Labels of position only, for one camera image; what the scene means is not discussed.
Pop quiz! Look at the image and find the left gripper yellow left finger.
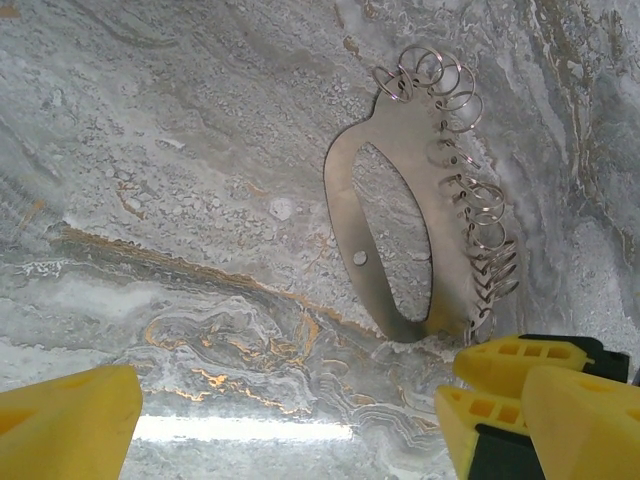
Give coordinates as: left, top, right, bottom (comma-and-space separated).
0, 363, 145, 480

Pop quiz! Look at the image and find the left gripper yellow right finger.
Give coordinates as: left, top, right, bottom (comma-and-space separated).
523, 365, 640, 480

